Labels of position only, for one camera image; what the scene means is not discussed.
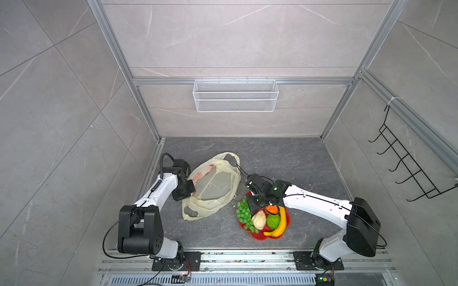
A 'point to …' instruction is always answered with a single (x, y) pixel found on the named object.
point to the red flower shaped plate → (260, 235)
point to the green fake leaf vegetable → (273, 221)
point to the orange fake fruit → (272, 208)
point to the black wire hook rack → (427, 188)
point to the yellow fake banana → (278, 232)
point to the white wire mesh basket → (235, 96)
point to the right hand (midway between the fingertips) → (249, 201)
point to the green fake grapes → (244, 213)
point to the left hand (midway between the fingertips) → (189, 190)
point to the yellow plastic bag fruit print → (215, 180)
